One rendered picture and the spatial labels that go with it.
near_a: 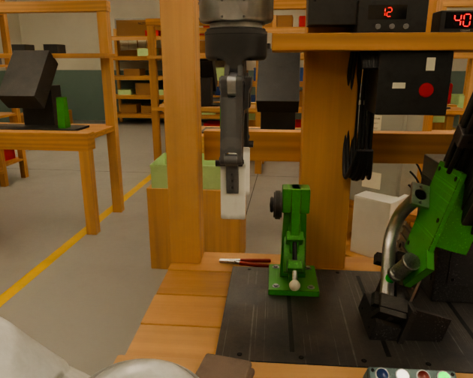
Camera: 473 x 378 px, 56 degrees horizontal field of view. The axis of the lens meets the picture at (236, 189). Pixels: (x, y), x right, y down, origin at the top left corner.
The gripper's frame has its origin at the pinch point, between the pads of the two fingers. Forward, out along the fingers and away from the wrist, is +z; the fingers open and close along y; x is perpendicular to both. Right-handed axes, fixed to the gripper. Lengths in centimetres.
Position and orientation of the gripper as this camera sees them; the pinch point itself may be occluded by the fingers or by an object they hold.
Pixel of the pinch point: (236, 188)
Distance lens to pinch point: 58.6
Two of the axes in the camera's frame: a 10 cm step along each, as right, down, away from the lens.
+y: -0.8, 2.8, -9.6
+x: 10.0, 0.2, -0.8
